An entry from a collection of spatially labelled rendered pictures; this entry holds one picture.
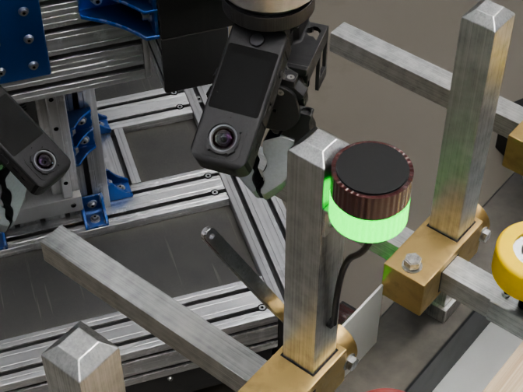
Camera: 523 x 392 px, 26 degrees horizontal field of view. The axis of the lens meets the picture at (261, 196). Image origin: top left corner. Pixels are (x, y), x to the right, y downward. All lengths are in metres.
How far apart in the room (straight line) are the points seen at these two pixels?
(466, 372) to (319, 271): 0.47
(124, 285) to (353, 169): 0.36
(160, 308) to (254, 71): 0.32
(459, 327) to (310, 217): 0.45
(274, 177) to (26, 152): 0.26
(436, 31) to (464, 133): 1.74
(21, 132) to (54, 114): 0.66
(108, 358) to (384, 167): 0.25
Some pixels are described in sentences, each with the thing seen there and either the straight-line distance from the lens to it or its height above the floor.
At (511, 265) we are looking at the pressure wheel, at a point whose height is 0.91.
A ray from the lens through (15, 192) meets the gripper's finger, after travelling 1.21.
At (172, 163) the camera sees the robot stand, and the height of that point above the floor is 0.21.
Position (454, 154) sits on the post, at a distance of 1.12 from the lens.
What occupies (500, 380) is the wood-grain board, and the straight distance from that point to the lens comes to 1.01.
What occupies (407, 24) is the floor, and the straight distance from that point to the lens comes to 2.85.
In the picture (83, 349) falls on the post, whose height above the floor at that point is 1.15.
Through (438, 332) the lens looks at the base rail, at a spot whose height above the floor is 0.70.
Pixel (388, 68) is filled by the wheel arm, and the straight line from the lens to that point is 1.43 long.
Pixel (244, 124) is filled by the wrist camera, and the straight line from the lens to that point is 0.84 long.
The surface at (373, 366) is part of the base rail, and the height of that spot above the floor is 0.70.
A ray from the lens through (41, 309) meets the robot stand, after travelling 1.95.
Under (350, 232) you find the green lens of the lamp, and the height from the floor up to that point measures 1.09.
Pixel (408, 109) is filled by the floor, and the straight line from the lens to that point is 2.60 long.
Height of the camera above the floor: 1.71
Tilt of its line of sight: 46 degrees down
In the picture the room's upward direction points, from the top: straight up
